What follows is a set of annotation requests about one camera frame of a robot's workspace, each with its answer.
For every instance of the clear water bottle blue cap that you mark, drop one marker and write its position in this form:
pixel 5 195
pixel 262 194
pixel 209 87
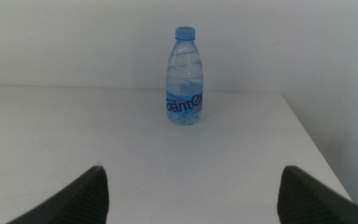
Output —
pixel 184 102

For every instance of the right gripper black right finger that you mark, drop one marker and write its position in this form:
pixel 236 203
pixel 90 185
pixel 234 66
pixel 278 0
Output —
pixel 306 202

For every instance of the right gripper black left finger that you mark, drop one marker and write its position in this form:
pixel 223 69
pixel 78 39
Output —
pixel 79 202

